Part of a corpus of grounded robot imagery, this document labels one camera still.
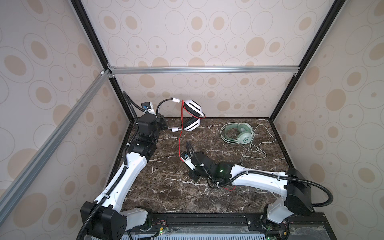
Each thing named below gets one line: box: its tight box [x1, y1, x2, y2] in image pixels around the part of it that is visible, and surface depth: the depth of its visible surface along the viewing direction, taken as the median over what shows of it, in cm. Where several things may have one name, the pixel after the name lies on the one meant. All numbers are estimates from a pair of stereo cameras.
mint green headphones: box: [220, 122, 254, 145], surface depth 106 cm
